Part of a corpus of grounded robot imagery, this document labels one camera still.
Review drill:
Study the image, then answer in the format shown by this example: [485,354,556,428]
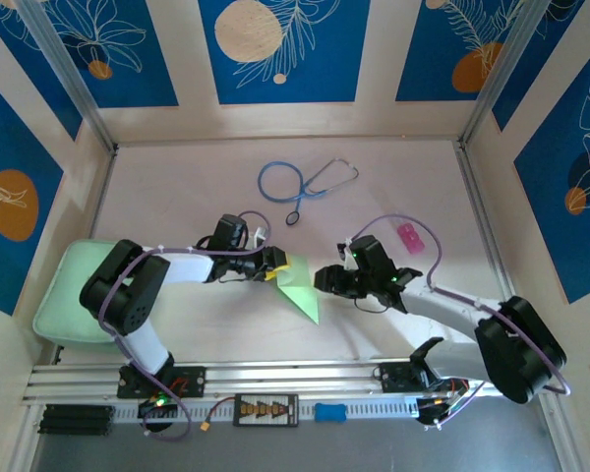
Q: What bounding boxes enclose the light green paper sheet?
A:
[273,254,322,326]

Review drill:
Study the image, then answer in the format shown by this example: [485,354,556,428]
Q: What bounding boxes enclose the pink clear plastic box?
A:
[388,210,427,256]

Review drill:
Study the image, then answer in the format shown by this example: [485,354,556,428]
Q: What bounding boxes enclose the blue stethoscope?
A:
[257,157,361,227]

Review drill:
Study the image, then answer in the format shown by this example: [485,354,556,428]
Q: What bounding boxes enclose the blue bone-shaped block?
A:
[314,402,347,423]

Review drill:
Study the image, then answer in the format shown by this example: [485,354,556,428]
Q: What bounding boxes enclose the black board yellow connectors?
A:
[232,393,300,428]

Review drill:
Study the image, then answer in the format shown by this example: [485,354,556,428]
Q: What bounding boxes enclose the small black controller board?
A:
[415,395,454,430]
[137,392,179,437]

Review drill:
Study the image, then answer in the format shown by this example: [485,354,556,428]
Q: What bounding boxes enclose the mint green tray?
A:
[32,239,144,353]

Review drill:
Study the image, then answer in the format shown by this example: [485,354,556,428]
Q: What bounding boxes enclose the black ribbed block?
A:
[37,403,116,437]

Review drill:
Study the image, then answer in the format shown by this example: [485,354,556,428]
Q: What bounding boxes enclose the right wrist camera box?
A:
[337,239,358,270]

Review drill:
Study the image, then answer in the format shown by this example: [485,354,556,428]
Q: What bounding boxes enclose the aluminium mounting rail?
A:
[22,354,564,407]

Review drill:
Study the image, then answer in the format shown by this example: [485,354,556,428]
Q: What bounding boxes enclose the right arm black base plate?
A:
[372,362,471,394]

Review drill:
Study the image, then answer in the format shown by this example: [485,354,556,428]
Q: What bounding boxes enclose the aluminium table side rail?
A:
[452,140,517,299]
[86,145,119,242]

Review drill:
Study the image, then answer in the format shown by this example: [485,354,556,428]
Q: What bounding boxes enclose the grey slotted cable duct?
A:
[112,398,419,424]

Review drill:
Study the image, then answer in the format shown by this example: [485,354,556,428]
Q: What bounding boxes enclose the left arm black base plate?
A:
[116,366,207,399]

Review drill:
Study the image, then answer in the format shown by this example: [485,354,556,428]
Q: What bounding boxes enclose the red wire yellow plug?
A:
[199,397,237,435]

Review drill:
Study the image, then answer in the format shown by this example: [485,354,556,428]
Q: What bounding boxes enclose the aluminium corner post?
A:
[17,0,118,151]
[459,0,555,147]

